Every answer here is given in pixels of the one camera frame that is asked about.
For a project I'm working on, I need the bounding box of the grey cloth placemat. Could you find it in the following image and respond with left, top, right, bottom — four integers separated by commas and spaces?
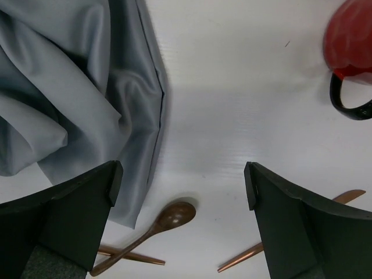
1, 1, 168, 228

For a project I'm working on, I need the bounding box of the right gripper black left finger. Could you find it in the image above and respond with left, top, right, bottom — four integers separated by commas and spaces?
1, 161, 123, 278

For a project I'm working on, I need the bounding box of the copper knife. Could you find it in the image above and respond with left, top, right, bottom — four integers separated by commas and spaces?
217, 189, 367, 273

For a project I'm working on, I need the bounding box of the copper fork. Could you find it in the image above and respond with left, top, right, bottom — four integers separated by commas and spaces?
97, 245, 166, 266

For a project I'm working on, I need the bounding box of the red mug black handle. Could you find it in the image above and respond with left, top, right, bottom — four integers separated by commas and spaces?
323, 0, 371, 120

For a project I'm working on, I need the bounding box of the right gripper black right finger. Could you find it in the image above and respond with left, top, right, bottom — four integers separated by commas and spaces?
244, 161, 372, 279

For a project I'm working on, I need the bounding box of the brown wooden spoon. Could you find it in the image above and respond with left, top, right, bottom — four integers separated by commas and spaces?
90, 201, 196, 277

